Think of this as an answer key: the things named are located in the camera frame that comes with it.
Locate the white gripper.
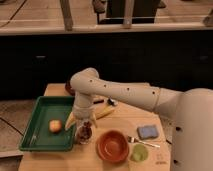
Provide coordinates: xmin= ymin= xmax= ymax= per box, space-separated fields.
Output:
xmin=72 ymin=105 xmax=93 ymax=144

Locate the dark red grapes bunch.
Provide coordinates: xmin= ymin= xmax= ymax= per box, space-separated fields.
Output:
xmin=81 ymin=122 xmax=88 ymax=140

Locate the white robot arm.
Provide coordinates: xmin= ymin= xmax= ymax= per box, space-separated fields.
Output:
xmin=70 ymin=68 xmax=213 ymax=171

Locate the green paper cup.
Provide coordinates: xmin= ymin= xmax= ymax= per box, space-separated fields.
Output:
xmin=130 ymin=144 xmax=148 ymax=162

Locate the yellow banana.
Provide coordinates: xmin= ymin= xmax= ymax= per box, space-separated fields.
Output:
xmin=65 ymin=105 xmax=115 ymax=130

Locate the yellow bread roll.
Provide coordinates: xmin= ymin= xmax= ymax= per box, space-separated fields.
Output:
xmin=49 ymin=120 xmax=62 ymax=133

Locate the orange ceramic bowl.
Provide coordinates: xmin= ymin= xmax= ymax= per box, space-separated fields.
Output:
xmin=96 ymin=130 xmax=129 ymax=163

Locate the dark red round object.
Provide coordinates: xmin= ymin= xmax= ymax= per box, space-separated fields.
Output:
xmin=65 ymin=81 xmax=75 ymax=96

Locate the green plastic tray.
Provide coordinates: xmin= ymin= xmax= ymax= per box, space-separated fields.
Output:
xmin=19 ymin=96 xmax=76 ymax=152

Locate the silver metal fork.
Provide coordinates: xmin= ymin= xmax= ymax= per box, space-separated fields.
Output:
xmin=127 ymin=136 xmax=160 ymax=148

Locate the blue sponge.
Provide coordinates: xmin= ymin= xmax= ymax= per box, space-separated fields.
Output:
xmin=137 ymin=125 xmax=159 ymax=140

